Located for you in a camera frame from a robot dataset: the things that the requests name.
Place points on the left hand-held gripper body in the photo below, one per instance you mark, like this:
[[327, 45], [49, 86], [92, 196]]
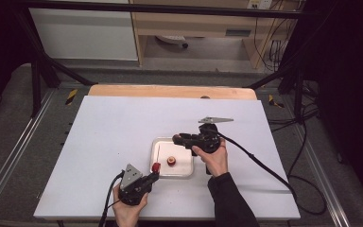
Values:
[[132, 186]]

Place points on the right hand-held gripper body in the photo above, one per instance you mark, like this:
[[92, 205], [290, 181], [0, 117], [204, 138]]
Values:
[[209, 138]]

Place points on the white rectangular tray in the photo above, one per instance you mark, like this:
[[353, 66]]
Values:
[[182, 165]]

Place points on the thin wooden skewer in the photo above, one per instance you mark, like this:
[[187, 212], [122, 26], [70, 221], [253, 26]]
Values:
[[158, 153]]

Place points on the person's right hand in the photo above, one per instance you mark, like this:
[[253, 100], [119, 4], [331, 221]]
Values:
[[216, 162]]

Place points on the person's left hand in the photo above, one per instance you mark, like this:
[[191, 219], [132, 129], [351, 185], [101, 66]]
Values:
[[126, 216]]

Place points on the wooden table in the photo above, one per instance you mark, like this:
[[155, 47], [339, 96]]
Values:
[[170, 92]]

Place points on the yellow black tape marker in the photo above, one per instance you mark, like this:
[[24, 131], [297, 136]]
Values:
[[71, 96], [275, 101]]

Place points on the light wooden desk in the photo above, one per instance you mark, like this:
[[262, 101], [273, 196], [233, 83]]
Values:
[[195, 25]]

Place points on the black curtain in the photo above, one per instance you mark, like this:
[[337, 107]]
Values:
[[349, 94]]

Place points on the white cabinet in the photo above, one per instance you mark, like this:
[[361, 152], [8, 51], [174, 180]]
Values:
[[82, 34]]

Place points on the aluminium floor rail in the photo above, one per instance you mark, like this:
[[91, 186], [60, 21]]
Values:
[[15, 148], [324, 176]]

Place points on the black metal frame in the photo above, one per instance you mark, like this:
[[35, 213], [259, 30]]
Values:
[[170, 8]]

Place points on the white wall outlet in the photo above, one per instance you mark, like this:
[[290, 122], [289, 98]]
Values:
[[260, 3]]

